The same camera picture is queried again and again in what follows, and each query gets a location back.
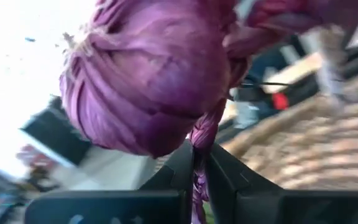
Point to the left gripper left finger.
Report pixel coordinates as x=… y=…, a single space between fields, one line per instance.
x=120 y=205

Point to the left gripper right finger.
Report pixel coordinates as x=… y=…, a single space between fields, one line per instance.
x=259 y=205

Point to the white paper sheet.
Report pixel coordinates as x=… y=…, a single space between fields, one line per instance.
x=113 y=171

